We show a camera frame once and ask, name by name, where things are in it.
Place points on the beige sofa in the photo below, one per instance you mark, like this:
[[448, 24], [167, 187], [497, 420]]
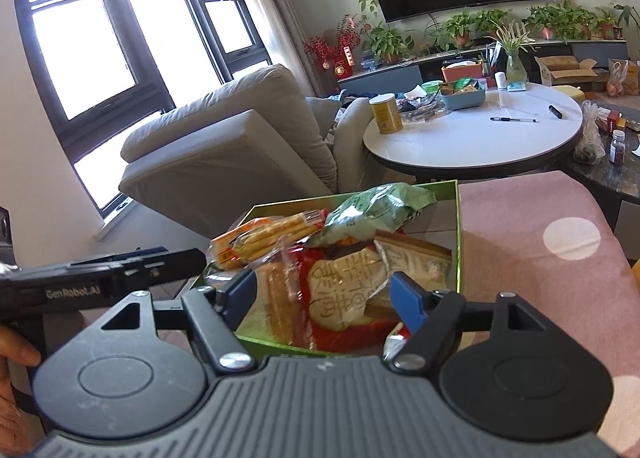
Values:
[[256, 140]]

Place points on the red cake snack packet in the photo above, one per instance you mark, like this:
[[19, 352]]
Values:
[[334, 292]]

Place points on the green rimmed cardboard box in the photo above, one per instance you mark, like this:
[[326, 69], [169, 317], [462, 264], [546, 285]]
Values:
[[274, 325]]

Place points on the orange biscuit stick packet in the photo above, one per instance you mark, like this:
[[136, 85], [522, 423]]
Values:
[[257, 238]]

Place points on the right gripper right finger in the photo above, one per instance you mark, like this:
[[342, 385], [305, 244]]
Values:
[[432, 318]]

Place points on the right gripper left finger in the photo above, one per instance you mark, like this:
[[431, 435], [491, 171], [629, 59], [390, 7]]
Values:
[[214, 314]]

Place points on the black marker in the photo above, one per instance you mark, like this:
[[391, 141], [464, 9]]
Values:
[[554, 111]]

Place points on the white round coffee table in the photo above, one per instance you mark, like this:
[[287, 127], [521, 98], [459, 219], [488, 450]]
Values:
[[467, 145]]

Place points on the small brown jar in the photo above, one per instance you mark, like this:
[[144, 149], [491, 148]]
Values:
[[618, 147]]

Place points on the yellow cylindrical can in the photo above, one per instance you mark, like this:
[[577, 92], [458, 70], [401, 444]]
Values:
[[386, 113]]

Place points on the blue snack bowl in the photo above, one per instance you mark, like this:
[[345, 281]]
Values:
[[462, 94]]

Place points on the person's left hand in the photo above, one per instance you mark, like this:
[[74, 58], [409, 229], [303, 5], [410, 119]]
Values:
[[21, 431]]

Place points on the black pen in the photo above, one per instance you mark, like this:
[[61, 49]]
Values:
[[511, 119]]

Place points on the open cardboard box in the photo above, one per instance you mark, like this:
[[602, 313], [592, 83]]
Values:
[[565, 70]]

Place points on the pink dotted cloth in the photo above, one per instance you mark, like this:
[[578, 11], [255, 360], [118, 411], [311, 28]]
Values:
[[544, 237]]

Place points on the glass vase with plant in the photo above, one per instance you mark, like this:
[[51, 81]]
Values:
[[511, 39]]

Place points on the beige snack packet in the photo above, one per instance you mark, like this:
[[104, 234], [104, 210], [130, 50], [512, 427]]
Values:
[[426, 263]]

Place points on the green snack bag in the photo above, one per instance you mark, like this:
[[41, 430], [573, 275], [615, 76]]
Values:
[[384, 208]]

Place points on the dark round side table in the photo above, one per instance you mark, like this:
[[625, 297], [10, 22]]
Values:
[[615, 189]]

